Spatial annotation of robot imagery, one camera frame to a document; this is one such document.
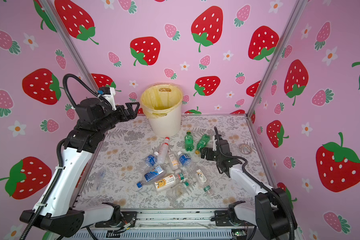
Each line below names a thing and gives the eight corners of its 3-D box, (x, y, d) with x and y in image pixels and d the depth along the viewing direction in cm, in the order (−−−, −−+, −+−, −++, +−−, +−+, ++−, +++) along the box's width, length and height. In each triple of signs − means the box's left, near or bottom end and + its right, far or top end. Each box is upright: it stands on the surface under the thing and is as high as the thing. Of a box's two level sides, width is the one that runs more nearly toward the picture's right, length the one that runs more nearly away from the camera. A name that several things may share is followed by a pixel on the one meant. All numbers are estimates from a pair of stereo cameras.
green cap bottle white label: (202, 194, 84) (204, 191, 79) (193, 175, 91) (193, 171, 86) (210, 190, 85) (211, 187, 80) (199, 172, 92) (200, 168, 87)
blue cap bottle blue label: (140, 190, 84) (137, 187, 80) (136, 183, 87) (134, 179, 82) (166, 174, 91) (165, 170, 86) (162, 168, 93) (161, 163, 89)
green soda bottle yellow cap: (184, 151, 101) (184, 148, 97) (184, 134, 111) (184, 130, 107) (193, 151, 101) (193, 148, 97) (192, 134, 111) (193, 130, 107)
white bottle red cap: (158, 163, 95) (157, 160, 92) (163, 139, 108) (162, 135, 104) (165, 164, 95) (165, 161, 92) (170, 139, 107) (169, 136, 104)
